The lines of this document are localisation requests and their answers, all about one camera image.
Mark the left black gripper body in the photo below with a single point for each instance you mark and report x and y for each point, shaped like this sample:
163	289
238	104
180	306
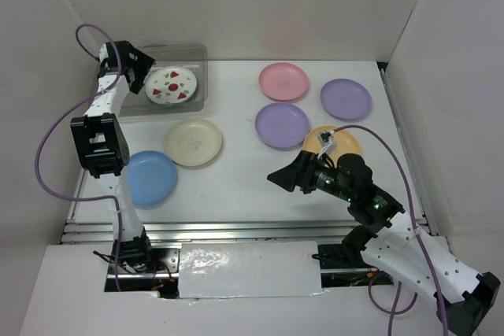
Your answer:
137	65

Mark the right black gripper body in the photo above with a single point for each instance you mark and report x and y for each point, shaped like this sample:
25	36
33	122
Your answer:
324	178

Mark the white watermelon pattern plate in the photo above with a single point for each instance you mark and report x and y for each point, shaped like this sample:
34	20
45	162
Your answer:
171	85

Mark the orange plate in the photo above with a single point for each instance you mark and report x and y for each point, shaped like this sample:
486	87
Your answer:
345	142

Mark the purple plate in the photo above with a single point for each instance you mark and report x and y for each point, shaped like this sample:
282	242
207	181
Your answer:
346	99
282	125

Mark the cream plate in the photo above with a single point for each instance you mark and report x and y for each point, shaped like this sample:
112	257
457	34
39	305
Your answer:
192	143

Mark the pink plate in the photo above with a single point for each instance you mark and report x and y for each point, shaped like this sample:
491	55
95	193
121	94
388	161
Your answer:
283	81

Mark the blue plate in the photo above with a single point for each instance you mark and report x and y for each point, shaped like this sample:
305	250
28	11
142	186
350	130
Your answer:
152	176

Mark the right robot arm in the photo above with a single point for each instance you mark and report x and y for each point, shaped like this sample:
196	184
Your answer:
386	238

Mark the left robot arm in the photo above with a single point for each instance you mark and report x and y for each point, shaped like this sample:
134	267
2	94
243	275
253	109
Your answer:
103	150

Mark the white cover sheet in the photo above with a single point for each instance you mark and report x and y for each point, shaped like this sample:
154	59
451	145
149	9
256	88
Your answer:
249	269

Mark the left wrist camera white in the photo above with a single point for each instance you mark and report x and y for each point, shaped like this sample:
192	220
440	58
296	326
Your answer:
105	51

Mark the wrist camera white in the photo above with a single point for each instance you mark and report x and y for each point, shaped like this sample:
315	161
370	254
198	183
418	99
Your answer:
105	51
327	142

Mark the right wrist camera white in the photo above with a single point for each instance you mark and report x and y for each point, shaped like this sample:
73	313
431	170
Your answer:
327	142

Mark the aluminium rail frame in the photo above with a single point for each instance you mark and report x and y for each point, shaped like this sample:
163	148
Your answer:
230	197

